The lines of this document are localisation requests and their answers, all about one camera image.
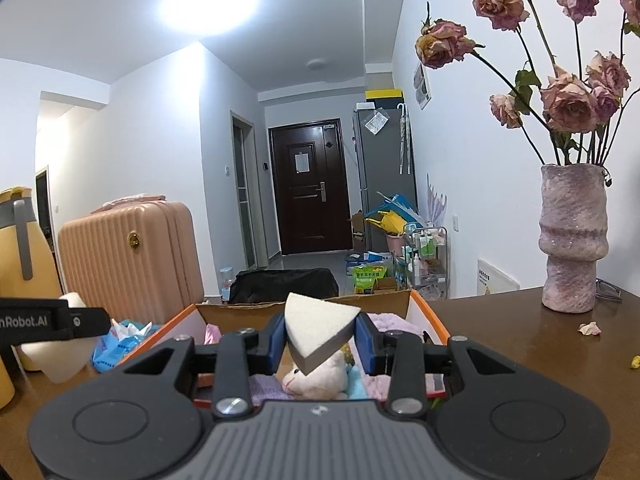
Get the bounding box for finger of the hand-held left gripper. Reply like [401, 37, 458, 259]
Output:
[69, 307, 112, 341]

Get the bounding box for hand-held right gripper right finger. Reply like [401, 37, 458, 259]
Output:
[352, 314, 518, 420]

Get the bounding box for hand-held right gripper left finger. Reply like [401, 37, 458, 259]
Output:
[122, 317, 288, 420]

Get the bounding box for lilac fluffy plush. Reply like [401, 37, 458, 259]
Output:
[361, 312, 426, 401]

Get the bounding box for white grey sponge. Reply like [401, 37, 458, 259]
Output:
[284, 292, 362, 377]

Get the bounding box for purple towel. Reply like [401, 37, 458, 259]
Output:
[249, 374, 296, 406]

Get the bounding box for white round container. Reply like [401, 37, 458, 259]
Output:
[20, 291, 106, 385]

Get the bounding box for orange cardboard box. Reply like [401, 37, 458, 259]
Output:
[115, 289, 451, 411]

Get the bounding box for white yellow hamster plush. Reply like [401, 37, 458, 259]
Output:
[281, 350, 351, 401]

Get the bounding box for blue tissue pack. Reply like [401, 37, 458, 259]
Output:
[91, 317, 163, 373]

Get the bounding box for yellow thermos jug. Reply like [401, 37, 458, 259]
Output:
[0, 186, 63, 373]

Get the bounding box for black bag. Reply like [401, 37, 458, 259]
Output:
[229, 267, 340, 305]

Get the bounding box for yellow mug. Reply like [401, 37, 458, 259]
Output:
[0, 352, 15, 408]

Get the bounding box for green bag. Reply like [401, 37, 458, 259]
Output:
[353, 265, 388, 295]

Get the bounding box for pink ribbed suitcase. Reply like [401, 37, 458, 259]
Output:
[57, 201, 205, 326]

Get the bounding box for blue white carton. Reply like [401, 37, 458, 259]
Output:
[346, 252, 393, 273]

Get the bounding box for metal trolley with bottles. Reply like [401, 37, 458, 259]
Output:
[400, 226, 448, 301]

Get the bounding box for open cardboard carton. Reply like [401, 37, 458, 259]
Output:
[350, 210, 367, 256]

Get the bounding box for yellow watering can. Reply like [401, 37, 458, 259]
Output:
[365, 210, 408, 235]

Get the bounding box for pink folded cloth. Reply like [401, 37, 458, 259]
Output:
[102, 194, 168, 212]

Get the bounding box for dark brown entrance door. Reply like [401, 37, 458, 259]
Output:
[268, 119, 353, 257]

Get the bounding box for blue plastic rack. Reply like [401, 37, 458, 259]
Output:
[375, 191, 421, 226]

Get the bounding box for grey framed glass door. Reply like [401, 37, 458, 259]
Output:
[230, 110, 266, 268]

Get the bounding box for white board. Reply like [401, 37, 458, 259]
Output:
[476, 257, 521, 297]

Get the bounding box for grey refrigerator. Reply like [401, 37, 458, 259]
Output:
[351, 107, 418, 256]

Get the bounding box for folded clear umbrella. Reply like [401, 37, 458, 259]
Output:
[398, 102, 413, 176]

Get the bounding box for clear plastic bag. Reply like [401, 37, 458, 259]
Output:
[364, 110, 391, 135]

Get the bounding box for pink textured vase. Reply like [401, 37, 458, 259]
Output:
[539, 163, 610, 313]

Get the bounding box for eyeglasses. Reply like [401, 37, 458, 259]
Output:
[595, 277, 623, 303]

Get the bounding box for bunch of dried roses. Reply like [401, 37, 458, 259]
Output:
[414, 0, 640, 168]

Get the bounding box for purple wall decoration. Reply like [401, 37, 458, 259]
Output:
[424, 173, 450, 228]

